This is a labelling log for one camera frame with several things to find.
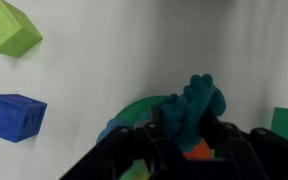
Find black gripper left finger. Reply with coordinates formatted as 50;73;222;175
59;106;198;180

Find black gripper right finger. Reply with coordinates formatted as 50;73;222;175
197;109;288;180

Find teal green toy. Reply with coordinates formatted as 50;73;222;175
156;73;228;153

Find light blue toy piece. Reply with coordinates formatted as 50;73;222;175
95;112;153;145

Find green bowl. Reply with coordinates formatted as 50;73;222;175
113;95;172;180

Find orange toy piece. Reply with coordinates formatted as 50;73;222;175
183;139;216;161

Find blue cube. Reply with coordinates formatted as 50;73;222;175
0;93;48;144

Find lime green cube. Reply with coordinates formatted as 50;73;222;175
0;0;44;59

